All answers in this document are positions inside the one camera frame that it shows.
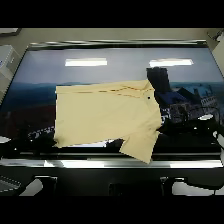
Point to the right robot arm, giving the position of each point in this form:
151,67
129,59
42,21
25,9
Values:
196,128

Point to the silver frame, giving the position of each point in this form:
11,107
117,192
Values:
100,163

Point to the cream short-sleeved shirt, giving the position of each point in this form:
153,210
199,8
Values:
103,113

